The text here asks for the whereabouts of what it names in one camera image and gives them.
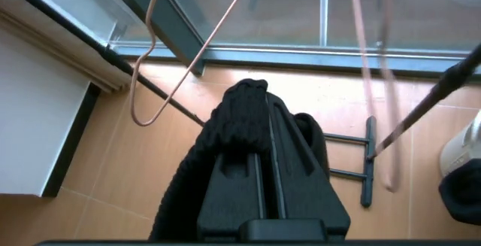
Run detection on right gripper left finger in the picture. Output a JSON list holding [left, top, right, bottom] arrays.
[[197, 151, 267, 239]]

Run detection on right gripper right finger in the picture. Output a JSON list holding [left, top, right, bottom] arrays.
[[266, 93, 352, 239]]

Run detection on black shorts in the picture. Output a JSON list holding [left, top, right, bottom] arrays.
[[148, 78, 331, 241]]

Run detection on pink clothes hanger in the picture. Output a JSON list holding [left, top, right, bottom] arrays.
[[129, 0, 257, 127], [344, 0, 404, 193]]

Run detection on heap of clothes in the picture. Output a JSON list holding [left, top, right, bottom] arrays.
[[437, 158, 481, 227]]

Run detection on black clothes rack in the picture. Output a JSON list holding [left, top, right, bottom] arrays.
[[0, 0, 481, 208]]

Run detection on beige curtain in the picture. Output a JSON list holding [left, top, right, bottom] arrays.
[[0, 0, 133, 93]]

